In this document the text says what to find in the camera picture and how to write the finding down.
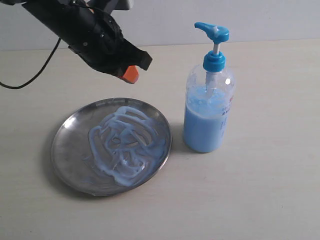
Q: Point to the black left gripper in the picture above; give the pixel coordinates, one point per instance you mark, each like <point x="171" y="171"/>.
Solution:
<point x="93" y="35"/>

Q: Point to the blue soap pump bottle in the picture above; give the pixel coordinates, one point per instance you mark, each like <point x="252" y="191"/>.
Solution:
<point x="209" y="93"/>

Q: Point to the blue soap smear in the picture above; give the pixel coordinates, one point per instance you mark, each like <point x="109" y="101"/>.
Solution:
<point x="127" y="145"/>

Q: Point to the round stainless steel plate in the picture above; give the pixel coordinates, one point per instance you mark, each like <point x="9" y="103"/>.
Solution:
<point x="71" y="154"/>

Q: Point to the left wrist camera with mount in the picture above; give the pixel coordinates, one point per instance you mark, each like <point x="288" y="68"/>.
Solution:
<point x="111" y="5"/>

